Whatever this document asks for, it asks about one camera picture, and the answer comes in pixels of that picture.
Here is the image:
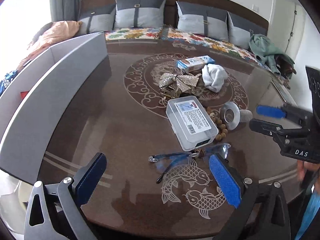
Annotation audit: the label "metal mesh strainer cup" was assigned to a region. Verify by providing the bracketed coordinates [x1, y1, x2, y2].
[220, 101, 253, 131]

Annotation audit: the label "wooden bead bracelet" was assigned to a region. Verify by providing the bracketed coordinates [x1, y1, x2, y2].
[205, 106, 229, 141]

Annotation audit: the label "blue safety glasses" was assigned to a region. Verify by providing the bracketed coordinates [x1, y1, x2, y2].
[148, 142, 231, 184]

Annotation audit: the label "clear plastic case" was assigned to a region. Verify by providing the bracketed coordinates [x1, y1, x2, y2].
[165, 96, 219, 152]

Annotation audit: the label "white glove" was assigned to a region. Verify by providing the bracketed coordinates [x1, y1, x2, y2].
[202, 63, 228, 93]

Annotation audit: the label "rhinestone bow hair clip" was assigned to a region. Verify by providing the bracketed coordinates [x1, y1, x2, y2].
[159, 73, 202, 92]

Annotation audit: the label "blue toothpaste box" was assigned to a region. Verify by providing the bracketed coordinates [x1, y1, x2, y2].
[176, 55, 215, 72]

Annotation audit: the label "gold pearl hair claw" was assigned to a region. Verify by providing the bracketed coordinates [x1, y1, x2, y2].
[160, 86, 182, 100]

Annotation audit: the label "blue sleeve forearm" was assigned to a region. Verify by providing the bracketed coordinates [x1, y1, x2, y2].
[295, 190, 319, 240]

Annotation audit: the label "person's right hand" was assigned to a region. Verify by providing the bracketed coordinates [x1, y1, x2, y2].
[297, 160, 319, 189]

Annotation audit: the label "green cloth on sofa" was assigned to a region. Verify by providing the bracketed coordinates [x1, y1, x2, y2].
[249, 34, 296, 75]

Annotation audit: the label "white cardboard box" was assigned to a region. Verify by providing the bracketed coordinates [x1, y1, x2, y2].
[1, 32, 107, 184]

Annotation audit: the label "grey cushion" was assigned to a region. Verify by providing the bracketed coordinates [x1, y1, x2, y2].
[114, 0, 167, 29]
[176, 1, 228, 41]
[77, 3, 116, 36]
[228, 12, 267, 50]

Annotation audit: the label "pink blanket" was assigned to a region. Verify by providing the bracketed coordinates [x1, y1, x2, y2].
[16, 21, 82, 72]

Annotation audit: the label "grey cushion far left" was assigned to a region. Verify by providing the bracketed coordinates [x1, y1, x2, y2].
[77, 3, 116, 36]

